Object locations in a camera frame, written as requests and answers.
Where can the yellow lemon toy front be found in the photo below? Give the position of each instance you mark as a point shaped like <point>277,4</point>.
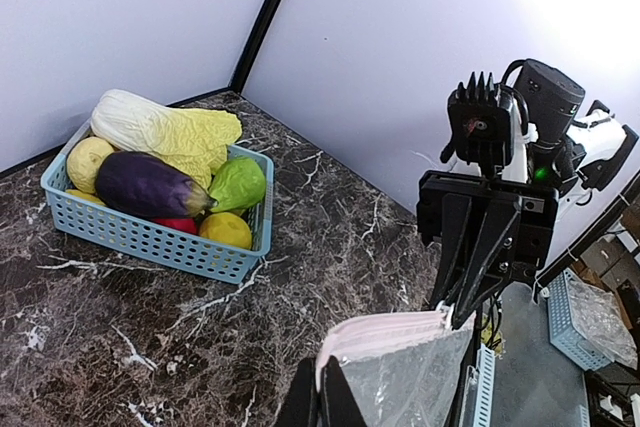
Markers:
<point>227,228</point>

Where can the purple eggplant toy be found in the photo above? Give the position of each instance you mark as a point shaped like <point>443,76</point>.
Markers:
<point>144,186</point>

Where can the yellow potato toy back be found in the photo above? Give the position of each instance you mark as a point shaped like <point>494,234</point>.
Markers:
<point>85,160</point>

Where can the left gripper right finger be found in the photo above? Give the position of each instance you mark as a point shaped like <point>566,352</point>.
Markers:
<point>338,406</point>

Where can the light blue plastic basket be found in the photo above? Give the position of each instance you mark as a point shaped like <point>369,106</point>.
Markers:
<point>154,242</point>

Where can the green pepper toy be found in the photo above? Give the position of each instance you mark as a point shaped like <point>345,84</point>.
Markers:
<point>239,183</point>

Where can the napa cabbage toy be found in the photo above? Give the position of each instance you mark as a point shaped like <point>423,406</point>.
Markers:
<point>193,140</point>

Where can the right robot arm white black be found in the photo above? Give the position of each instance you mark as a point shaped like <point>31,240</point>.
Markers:
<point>576,155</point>

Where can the white cable duct strip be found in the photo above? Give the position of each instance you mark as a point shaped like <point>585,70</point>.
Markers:
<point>480,389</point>

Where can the small yellow fruit toy right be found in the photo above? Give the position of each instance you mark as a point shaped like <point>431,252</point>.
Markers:
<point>85,196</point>

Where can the red pepper toy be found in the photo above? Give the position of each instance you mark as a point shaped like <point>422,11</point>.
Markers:
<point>184,225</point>

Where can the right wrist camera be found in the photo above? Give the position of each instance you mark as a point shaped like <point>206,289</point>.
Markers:
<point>491,130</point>

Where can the clear zip top bag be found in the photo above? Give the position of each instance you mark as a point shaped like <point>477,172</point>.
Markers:
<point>402,369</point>

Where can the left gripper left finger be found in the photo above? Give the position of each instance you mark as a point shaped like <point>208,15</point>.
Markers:
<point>300,406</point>

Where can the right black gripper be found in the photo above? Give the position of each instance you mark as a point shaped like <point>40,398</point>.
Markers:
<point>485,227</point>

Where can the blue basket outside enclosure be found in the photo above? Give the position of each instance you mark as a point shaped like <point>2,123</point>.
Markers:
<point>563,333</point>

